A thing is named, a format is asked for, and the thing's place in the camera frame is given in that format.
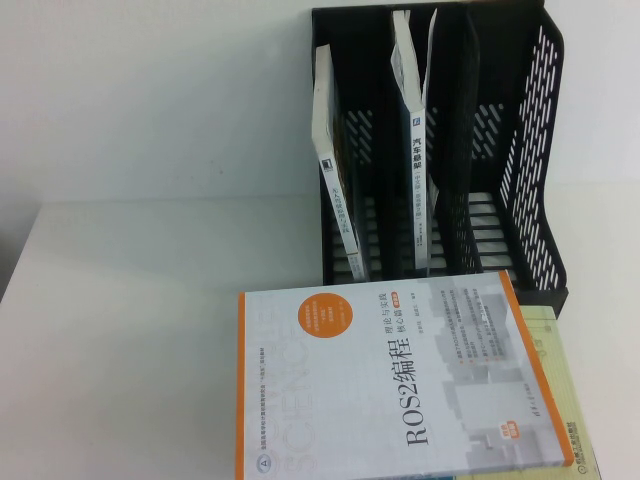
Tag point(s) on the pale yellow mechanisms handbook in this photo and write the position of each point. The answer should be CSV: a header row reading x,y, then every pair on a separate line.
x,y
555,380

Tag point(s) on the thin white-spined book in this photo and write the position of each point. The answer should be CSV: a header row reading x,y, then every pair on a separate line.
x,y
327,150

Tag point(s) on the teal and white book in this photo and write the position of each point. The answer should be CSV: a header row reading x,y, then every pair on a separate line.
x,y
417,175

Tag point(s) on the black plastic file rack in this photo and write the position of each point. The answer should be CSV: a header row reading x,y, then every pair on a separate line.
x,y
505,60

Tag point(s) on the white orange-edged ROS2 book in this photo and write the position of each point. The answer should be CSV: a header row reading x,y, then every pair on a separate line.
x,y
350,400

